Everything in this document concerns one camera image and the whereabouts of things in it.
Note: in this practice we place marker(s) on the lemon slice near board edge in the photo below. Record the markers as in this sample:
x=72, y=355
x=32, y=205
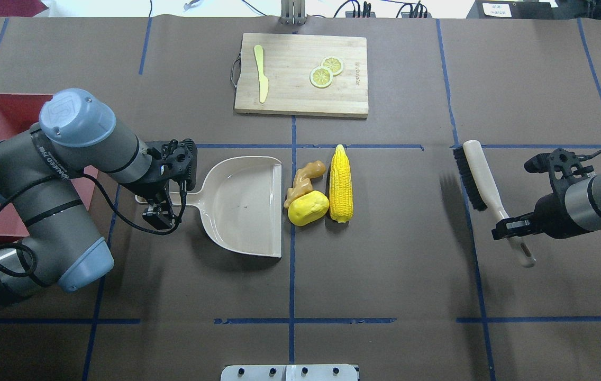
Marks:
x=321, y=77

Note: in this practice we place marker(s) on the lemon slice near board centre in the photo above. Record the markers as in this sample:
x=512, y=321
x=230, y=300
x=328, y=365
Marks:
x=334, y=64

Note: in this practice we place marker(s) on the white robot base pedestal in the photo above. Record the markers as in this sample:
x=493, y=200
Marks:
x=291, y=372

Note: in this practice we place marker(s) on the yellow toy potato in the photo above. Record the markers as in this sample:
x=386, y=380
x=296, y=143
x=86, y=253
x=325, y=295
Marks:
x=308, y=208

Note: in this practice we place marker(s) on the brown toy ginger root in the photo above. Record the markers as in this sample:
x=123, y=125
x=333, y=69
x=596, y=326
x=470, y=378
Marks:
x=302, y=181

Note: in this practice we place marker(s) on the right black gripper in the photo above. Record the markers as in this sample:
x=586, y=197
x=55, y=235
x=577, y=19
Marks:
x=553, y=210

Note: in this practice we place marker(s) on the yellow plastic toy knife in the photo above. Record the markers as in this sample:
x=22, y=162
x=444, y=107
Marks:
x=263, y=81

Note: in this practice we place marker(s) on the yellow toy corn cob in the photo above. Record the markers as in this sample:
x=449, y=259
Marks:
x=341, y=187

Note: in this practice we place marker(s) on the beige plastic dustpan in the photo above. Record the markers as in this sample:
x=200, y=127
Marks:
x=240, y=202

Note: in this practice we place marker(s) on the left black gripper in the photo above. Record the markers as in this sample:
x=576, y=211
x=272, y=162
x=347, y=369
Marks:
x=148, y=189

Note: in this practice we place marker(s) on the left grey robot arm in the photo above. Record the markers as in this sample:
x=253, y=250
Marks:
x=47, y=236

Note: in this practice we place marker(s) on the bamboo cutting board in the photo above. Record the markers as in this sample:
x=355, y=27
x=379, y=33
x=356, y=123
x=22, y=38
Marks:
x=289, y=59

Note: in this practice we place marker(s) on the cream brush with black bristles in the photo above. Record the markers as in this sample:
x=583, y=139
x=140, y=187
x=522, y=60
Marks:
x=478, y=180

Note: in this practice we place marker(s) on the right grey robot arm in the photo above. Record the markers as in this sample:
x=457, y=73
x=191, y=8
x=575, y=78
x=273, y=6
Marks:
x=572, y=209

